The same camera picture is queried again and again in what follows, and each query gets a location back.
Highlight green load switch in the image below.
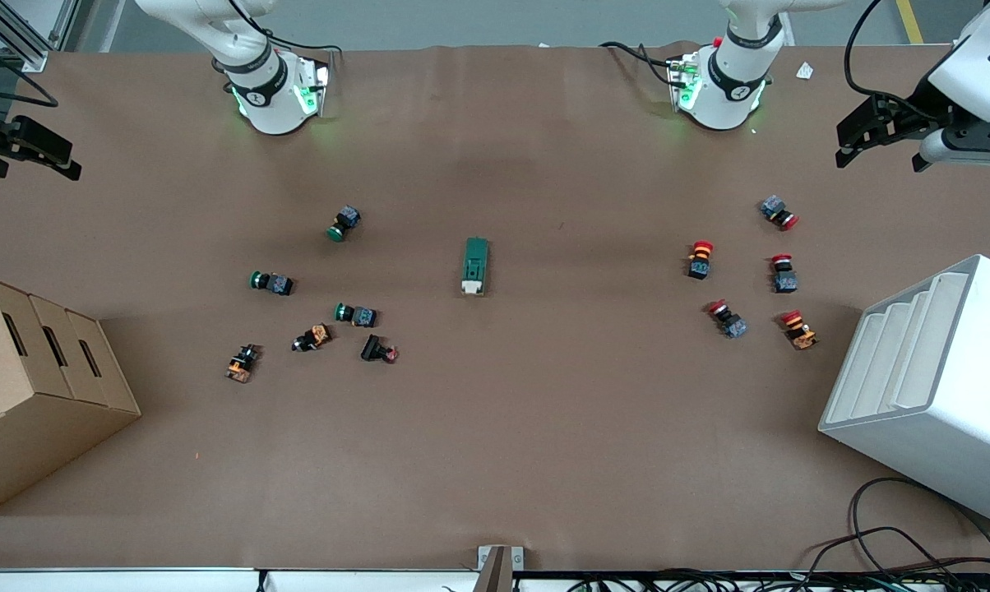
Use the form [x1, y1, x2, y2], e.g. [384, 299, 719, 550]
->
[460, 237, 491, 297]

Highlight brown cardboard box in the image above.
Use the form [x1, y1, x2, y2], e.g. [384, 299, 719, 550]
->
[0, 275, 142, 517]

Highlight white slotted rack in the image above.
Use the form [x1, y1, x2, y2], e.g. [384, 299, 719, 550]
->
[818, 254, 990, 529]

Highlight brown table mat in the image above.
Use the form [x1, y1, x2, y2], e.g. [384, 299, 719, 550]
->
[0, 43, 990, 572]

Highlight aluminium frame post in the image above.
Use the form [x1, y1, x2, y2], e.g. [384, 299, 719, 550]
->
[0, 0, 85, 72]

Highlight black left arm base cable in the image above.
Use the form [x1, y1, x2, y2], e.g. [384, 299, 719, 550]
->
[599, 40, 683, 86]

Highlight black arm base cable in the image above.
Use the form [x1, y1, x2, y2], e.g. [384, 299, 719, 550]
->
[599, 40, 683, 86]
[224, 0, 341, 57]

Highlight black right arm base cable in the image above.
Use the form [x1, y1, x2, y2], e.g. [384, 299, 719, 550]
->
[224, 0, 341, 57]

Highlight black looped floor cable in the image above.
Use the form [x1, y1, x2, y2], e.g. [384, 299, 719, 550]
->
[849, 477, 990, 576]

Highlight black switch with red light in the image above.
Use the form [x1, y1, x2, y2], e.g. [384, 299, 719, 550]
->
[360, 334, 400, 364]

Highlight white table edge rail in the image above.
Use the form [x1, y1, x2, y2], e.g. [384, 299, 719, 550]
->
[0, 567, 990, 592]

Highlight black cable bundle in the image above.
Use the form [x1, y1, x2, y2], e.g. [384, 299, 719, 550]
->
[569, 530, 990, 592]

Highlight metal bracket at table edge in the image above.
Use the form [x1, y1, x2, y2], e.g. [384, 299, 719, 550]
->
[477, 545, 525, 592]

